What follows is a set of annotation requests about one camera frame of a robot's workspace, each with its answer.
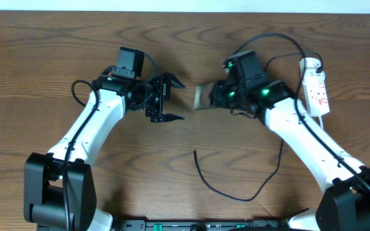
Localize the white power strip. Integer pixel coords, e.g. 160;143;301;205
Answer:
302;69;330;117

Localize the white USB charger plug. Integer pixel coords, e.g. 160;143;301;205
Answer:
299;57;321;72

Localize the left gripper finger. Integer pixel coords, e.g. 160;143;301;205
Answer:
168;73;185;89
159;114;184;122

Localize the black USB charging cable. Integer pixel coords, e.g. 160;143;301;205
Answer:
193;51;324;203

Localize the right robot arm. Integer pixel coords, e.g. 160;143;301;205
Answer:
200;80;370;230

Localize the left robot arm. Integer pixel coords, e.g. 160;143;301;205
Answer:
24;73;184;231

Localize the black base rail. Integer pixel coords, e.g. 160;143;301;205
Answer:
111;219;289;231

